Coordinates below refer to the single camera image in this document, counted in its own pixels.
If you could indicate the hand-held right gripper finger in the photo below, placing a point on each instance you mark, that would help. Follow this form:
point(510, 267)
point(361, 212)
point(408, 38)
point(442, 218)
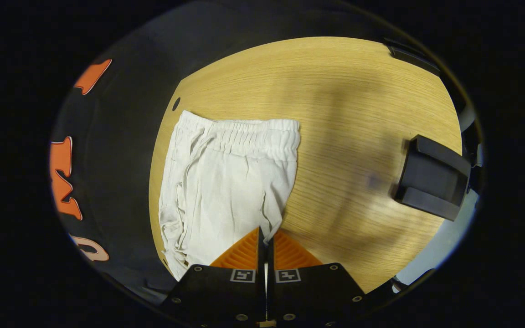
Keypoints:
point(260, 259)
point(270, 259)

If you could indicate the black box-shaped object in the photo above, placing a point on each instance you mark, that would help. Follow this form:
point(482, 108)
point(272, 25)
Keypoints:
point(431, 177)

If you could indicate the white jeans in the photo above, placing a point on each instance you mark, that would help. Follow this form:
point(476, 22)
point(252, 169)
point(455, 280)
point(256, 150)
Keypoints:
point(226, 182)

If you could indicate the black backdrop cloth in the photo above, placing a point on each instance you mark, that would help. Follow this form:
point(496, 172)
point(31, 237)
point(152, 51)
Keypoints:
point(116, 159)

